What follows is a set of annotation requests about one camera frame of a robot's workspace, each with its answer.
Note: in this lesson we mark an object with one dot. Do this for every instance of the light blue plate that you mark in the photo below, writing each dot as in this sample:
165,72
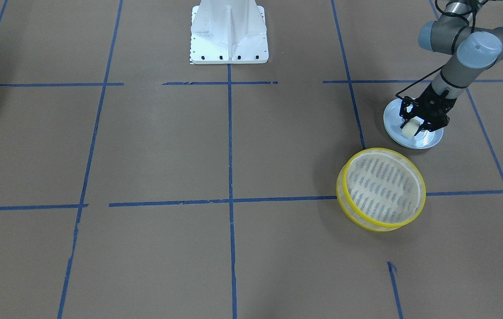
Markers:
393,124

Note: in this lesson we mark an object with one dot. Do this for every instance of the white steamed bun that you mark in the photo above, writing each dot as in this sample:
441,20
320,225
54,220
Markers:
411,128

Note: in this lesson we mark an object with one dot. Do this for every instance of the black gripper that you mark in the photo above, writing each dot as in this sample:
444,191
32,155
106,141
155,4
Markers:
435,107

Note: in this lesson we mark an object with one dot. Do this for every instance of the yellow round steamer basket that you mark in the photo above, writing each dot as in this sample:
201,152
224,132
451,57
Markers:
380,190

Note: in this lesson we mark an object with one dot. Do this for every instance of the brown paper table cover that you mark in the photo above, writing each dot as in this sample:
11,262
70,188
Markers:
135,185

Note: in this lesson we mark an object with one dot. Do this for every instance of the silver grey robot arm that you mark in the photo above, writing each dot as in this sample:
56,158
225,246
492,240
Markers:
472,50

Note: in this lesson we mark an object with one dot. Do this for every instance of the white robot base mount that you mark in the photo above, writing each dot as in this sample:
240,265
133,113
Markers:
228,31

